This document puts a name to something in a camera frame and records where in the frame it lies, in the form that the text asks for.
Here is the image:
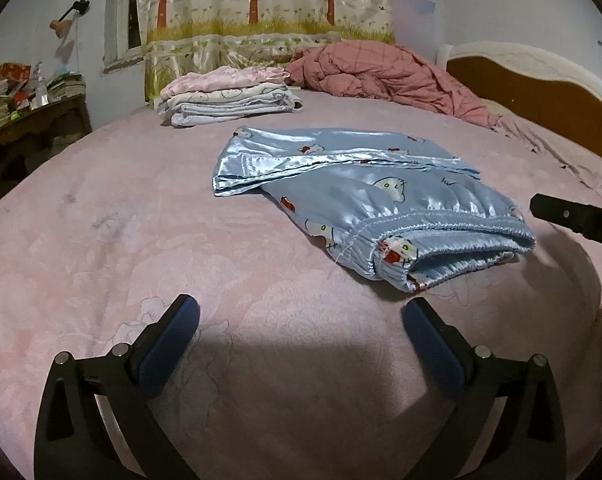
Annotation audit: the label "pink plaid quilt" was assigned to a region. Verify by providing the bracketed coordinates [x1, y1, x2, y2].
[285, 41, 502, 128]

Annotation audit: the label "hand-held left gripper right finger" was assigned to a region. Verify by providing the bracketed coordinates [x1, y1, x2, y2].
[402, 296, 568, 480]

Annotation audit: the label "pink folded garment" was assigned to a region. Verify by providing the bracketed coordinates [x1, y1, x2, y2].
[160, 65, 292, 101]

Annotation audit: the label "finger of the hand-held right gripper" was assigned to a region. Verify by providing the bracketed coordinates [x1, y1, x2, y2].
[529, 192, 602, 251]

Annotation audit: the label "blue satin cat-print pants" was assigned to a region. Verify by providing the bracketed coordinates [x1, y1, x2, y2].
[212, 126, 538, 293]

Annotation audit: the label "dark wooden desk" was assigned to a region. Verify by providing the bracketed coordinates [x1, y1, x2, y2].
[0, 95, 93, 216]

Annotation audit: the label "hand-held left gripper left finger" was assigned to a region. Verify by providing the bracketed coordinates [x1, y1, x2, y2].
[34, 294, 201, 480]

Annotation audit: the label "wall lamp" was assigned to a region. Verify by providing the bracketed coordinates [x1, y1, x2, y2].
[50, 0, 90, 38]

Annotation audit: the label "clear plastic bottle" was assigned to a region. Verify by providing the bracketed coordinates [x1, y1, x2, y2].
[31, 62, 49, 108]

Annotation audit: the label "tree-print satin curtain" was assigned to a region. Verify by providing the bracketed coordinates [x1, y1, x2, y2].
[144, 0, 396, 106]

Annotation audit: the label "stack of books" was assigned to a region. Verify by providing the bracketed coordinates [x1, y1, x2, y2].
[48, 72, 87, 103]

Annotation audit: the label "crumpled mauve sheet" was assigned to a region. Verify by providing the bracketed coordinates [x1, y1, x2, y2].
[496, 112, 602, 201]

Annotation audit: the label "white window frame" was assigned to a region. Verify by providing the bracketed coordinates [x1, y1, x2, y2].
[102, 0, 164, 73]

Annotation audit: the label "red box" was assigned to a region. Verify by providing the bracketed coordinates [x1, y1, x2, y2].
[0, 61, 34, 83]

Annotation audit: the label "white and wooden headboard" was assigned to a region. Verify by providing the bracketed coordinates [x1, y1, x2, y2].
[436, 41, 602, 166]

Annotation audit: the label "white cat-print folded garment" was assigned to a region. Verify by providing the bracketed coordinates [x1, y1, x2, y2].
[158, 82, 292, 113]

